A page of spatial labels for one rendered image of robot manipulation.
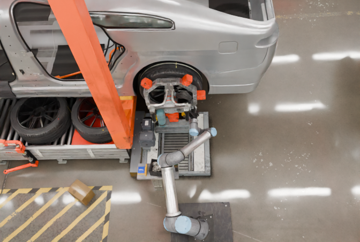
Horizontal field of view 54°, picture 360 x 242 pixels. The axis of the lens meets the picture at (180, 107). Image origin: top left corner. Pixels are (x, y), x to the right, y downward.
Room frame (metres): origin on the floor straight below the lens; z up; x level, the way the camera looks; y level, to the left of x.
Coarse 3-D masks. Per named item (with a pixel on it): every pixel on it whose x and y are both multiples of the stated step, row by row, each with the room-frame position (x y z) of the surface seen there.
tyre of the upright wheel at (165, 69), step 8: (152, 64) 2.35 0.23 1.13; (160, 64) 2.31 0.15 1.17; (168, 64) 2.29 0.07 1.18; (176, 64) 2.28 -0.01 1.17; (184, 64) 2.29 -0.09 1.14; (144, 72) 2.33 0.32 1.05; (152, 72) 2.24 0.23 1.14; (160, 72) 2.20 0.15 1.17; (168, 72) 2.19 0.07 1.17; (176, 72) 2.18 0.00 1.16; (184, 72) 2.19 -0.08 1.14; (192, 72) 2.23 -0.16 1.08; (200, 72) 2.33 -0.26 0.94; (152, 80) 2.20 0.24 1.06; (192, 80) 2.16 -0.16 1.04; (200, 80) 2.22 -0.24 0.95; (200, 88) 2.15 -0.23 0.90
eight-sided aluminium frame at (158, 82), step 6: (162, 78) 2.17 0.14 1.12; (168, 78) 2.16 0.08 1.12; (174, 78) 2.15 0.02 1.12; (180, 78) 2.14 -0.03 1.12; (156, 84) 2.11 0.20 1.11; (162, 84) 2.11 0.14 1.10; (168, 84) 2.10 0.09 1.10; (174, 84) 2.10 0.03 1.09; (180, 84) 2.09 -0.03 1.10; (144, 90) 2.15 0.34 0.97; (150, 90) 2.12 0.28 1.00; (192, 90) 2.08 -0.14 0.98; (144, 96) 2.13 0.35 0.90; (150, 102) 2.15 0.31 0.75; (192, 102) 2.09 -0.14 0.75
